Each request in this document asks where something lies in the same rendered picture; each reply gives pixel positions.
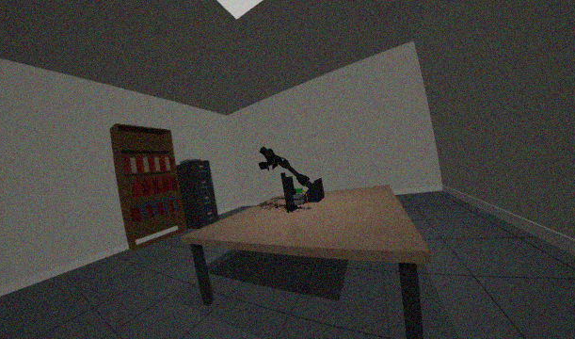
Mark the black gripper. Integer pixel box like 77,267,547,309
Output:
259,157,283,171

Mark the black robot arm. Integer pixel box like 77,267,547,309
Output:
260,147,312,188

